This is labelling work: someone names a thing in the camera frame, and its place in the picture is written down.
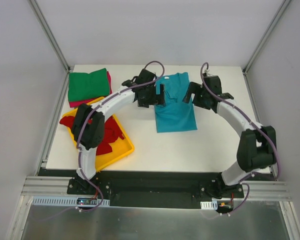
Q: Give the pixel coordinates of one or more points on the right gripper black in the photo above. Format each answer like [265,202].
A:
[195,94]

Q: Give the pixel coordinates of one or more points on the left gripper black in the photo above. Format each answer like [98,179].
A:
[154,96]

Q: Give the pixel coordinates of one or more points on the teal t shirt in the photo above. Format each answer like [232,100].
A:
[175,115]

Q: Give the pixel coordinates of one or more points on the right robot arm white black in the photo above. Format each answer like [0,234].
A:
[257,143]

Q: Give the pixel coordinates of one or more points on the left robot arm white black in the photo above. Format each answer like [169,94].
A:
[88,128]

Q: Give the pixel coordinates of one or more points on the red t shirt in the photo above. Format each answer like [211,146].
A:
[111,133]

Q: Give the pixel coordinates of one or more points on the yellow plastic tray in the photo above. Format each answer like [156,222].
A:
[120,148]

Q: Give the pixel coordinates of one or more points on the folded green t shirt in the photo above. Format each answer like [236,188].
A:
[88,85]

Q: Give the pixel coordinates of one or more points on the folded pink t shirt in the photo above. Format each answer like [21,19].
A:
[109,92]

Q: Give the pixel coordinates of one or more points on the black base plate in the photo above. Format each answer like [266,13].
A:
[145,189]

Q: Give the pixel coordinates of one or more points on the right white cable duct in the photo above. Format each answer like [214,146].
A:
[209,205]

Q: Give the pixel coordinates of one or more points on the white cable duct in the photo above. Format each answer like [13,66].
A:
[209,205]
[85,202]

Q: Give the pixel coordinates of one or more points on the right aluminium frame post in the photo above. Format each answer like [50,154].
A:
[283,7]

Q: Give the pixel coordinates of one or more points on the aluminium frame post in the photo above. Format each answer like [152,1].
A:
[49,34]
[283,7]

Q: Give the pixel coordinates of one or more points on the left aluminium frame post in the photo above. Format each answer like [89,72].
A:
[49,34]

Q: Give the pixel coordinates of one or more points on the left white cable duct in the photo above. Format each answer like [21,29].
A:
[85,202]

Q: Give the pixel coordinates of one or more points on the front aluminium rail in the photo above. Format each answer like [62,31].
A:
[45,186]

